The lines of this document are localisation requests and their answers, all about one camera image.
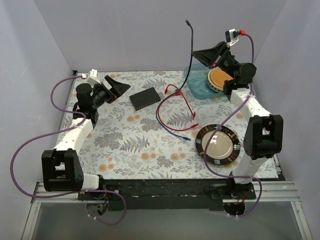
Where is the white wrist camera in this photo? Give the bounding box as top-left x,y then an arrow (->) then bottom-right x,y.
225,29 -> 240,47
80,68 -> 102,87

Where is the aluminium frame rail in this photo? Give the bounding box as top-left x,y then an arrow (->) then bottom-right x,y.
31,181 -> 301,203

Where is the black network switch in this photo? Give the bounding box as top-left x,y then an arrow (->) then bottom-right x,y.
129,87 -> 161,111

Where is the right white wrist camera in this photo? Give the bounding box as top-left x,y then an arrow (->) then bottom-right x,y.
225,29 -> 240,47

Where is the black ethernet cable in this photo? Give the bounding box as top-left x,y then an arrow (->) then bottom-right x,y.
185,19 -> 195,66

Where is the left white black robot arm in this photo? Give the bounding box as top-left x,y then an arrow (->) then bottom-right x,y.
41,75 -> 130,200

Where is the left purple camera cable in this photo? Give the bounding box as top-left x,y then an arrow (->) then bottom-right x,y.
9,73 -> 127,226

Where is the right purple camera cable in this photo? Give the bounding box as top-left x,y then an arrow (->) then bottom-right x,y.
203,29 -> 263,218

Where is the floral patterned table mat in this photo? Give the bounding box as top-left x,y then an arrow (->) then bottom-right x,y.
78,71 -> 247,179

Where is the purple camera cable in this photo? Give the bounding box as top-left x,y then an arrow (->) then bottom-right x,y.
9,73 -> 127,226
203,29 -> 263,218

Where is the blue plastic container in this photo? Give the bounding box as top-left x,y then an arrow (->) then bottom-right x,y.
186,63 -> 224,100

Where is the dark rimmed beige plate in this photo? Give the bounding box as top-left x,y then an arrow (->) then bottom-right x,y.
195,124 -> 241,166

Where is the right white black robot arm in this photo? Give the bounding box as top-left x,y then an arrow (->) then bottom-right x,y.
191,41 -> 284,199

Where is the red ethernet cable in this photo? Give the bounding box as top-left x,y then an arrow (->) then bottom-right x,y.
158,84 -> 200,133

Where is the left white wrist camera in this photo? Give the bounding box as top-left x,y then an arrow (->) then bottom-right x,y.
80,68 -> 102,87

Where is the orange woven round coaster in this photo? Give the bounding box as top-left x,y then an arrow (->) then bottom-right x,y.
207,67 -> 233,93

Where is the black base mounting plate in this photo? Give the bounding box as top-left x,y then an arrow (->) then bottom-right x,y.
77,178 -> 257,211

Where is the blue ethernet cable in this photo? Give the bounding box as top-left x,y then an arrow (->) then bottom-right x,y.
156,55 -> 194,141

